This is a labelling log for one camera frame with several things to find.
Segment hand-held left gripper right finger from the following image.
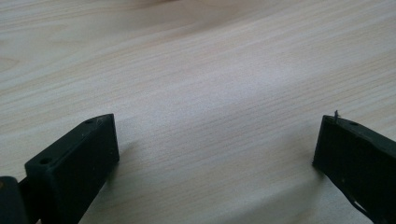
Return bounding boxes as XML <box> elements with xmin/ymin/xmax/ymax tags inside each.
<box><xmin>312</xmin><ymin>114</ymin><xmax>396</xmax><ymax>224</ymax></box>

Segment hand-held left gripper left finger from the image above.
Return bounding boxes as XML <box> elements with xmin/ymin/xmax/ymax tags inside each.
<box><xmin>23</xmin><ymin>113</ymin><xmax>120</xmax><ymax>224</ymax></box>

